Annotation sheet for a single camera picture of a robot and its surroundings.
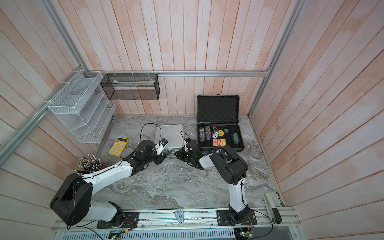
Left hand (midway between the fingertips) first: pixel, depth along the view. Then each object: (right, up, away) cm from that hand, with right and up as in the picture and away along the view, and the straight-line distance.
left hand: (162, 151), depth 89 cm
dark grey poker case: (+38, +18, +21) cm, 47 cm away
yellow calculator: (-33, +1, +12) cm, 35 cm away
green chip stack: (+49, +7, +13) cm, 51 cm away
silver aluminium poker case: (+4, +8, +19) cm, 20 cm away
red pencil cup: (-35, -5, -13) cm, 37 cm away
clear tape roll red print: (+60, -3, +8) cm, 61 cm away
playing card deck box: (+37, +4, +12) cm, 39 cm away
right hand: (+6, -3, +7) cm, 10 cm away
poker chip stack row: (+28, +10, +16) cm, 33 cm away
